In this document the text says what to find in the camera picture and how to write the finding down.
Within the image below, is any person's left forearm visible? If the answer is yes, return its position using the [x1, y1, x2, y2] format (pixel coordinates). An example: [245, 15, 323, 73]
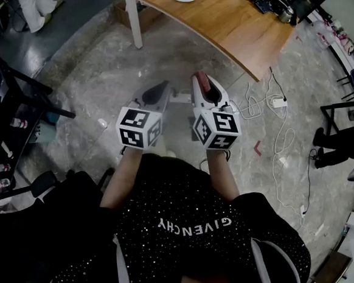
[97, 146, 148, 211]

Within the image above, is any brown cardboard box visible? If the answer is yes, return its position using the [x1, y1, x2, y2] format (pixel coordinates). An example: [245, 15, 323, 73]
[114, 0, 165, 35]

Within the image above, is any round metal tin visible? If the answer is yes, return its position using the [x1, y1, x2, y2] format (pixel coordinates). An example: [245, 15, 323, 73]
[277, 6, 296, 24]

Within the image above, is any long white cable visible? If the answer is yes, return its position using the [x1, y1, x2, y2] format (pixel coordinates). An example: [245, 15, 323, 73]
[267, 105, 310, 231]

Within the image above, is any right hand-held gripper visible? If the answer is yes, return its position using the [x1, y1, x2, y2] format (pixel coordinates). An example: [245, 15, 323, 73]
[188, 70, 243, 153]

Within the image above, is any black metal frame stand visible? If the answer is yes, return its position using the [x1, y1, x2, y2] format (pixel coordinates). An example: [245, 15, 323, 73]
[319, 101, 354, 136]

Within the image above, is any black shelf rack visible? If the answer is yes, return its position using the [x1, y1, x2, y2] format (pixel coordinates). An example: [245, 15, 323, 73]
[0, 50, 83, 203]

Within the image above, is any tangled white cable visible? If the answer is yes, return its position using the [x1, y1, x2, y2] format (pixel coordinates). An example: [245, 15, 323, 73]
[229, 79, 288, 122]

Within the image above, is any person's right forearm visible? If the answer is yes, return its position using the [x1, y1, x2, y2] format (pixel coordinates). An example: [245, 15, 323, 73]
[206, 147, 242, 203]

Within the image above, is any wooden table with white legs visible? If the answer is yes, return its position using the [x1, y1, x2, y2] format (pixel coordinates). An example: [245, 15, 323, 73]
[121, 0, 301, 93]

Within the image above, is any white tube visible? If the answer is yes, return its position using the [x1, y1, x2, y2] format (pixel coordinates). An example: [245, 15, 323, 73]
[0, 141, 15, 160]

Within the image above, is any black office chair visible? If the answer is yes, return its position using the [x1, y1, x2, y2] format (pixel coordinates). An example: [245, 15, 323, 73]
[29, 166, 118, 208]

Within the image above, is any clear plastic bag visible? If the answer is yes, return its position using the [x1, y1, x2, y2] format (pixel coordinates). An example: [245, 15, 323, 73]
[310, 18, 338, 50]

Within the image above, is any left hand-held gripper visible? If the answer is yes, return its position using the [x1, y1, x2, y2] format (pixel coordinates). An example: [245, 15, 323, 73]
[113, 80, 177, 152]

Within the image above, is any teal box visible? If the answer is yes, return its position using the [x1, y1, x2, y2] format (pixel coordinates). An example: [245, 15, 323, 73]
[33, 112, 62, 144]

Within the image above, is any black sparkly shirt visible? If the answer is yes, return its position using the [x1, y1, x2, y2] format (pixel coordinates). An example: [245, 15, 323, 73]
[41, 141, 313, 283]

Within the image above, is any white flat box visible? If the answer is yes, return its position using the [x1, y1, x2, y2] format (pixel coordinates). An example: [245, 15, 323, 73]
[169, 92, 193, 106]

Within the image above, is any grey strap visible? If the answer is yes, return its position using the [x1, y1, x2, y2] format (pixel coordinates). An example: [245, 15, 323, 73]
[250, 235, 302, 283]
[113, 232, 131, 283]

